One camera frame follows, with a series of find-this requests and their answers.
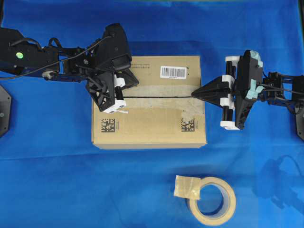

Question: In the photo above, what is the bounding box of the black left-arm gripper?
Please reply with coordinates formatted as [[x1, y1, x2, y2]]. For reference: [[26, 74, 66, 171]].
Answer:
[[86, 69, 139, 113]]

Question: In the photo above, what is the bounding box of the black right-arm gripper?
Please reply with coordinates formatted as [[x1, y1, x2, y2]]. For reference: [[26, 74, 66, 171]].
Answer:
[[191, 50, 264, 130]]

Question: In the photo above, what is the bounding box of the brown cardboard box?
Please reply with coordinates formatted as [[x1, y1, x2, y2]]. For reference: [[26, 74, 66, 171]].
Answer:
[[92, 56, 207, 150]]

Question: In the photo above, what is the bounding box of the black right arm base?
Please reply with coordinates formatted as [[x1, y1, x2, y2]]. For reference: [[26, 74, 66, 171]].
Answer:
[[295, 110, 304, 140]]

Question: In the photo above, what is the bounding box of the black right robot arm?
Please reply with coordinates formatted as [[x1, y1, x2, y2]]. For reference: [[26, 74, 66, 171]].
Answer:
[[191, 50, 304, 130]]

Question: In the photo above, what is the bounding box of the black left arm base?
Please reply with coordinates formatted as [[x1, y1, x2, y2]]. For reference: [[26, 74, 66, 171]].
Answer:
[[0, 86, 12, 137]]

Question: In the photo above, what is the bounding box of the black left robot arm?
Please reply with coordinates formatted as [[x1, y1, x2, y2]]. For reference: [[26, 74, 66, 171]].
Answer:
[[0, 23, 139, 113]]

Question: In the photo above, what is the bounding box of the beige masking tape roll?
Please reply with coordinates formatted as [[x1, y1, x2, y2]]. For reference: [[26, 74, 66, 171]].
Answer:
[[174, 175, 237, 227]]

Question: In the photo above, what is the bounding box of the blue table cloth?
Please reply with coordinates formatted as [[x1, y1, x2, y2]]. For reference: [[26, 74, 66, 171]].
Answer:
[[0, 0, 304, 228]]

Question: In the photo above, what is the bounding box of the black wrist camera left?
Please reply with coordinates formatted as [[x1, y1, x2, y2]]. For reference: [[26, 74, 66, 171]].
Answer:
[[93, 23, 132, 72]]

